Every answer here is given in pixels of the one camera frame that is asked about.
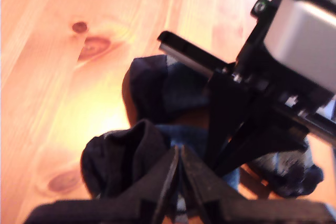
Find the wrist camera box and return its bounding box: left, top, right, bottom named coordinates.
left=263, top=0, right=336, bottom=98

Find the grey sock dark cuff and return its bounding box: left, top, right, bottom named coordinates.
left=81, top=55, right=324, bottom=201

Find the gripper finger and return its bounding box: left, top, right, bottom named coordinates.
left=181, top=146, right=244, bottom=224
left=214, top=97, right=308, bottom=178
left=206, top=75, right=253, bottom=169
left=128, top=146, right=180, bottom=224

